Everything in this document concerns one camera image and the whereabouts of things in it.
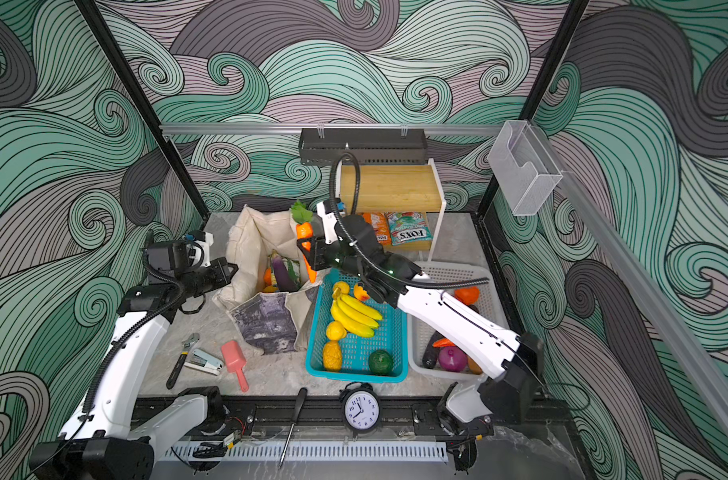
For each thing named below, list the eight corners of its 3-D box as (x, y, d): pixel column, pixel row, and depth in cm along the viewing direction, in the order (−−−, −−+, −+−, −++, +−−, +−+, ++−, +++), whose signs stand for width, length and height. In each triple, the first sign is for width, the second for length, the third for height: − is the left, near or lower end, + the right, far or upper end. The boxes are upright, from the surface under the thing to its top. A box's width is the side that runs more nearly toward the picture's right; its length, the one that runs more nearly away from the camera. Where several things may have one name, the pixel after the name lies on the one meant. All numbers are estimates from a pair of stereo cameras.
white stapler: (188, 367, 84) (183, 364, 81) (198, 351, 87) (194, 347, 84) (217, 376, 82) (213, 373, 80) (226, 359, 85) (222, 356, 83)
